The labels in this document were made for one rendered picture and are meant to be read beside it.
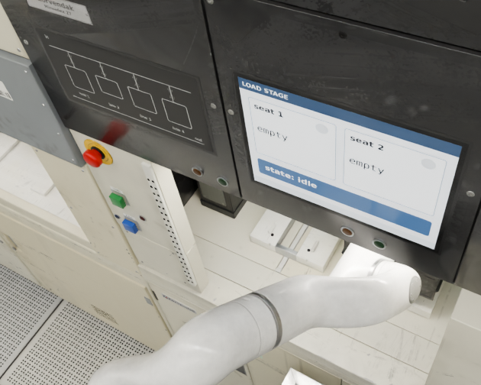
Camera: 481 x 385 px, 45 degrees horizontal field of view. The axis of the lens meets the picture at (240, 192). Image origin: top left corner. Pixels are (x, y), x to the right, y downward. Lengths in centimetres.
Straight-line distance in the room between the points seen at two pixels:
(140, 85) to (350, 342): 80
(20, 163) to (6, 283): 96
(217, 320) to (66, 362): 176
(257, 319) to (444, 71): 43
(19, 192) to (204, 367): 121
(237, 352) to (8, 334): 195
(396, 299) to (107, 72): 58
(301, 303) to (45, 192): 111
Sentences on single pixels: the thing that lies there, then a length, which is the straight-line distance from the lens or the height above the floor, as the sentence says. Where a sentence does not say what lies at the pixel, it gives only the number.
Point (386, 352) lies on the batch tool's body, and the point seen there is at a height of 87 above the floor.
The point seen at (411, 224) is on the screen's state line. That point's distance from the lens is 80.
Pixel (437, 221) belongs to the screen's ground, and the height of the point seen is 154.
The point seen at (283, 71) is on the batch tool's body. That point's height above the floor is 171.
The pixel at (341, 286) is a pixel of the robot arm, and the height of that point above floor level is 134.
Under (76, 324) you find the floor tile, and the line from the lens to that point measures 258.
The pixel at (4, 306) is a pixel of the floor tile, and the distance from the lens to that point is 277.
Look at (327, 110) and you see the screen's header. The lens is 70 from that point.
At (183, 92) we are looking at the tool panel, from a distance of 83.
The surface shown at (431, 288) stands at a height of 102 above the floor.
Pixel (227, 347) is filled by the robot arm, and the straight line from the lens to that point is 80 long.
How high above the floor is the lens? 217
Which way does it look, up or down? 52 degrees down
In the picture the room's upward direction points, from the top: 11 degrees counter-clockwise
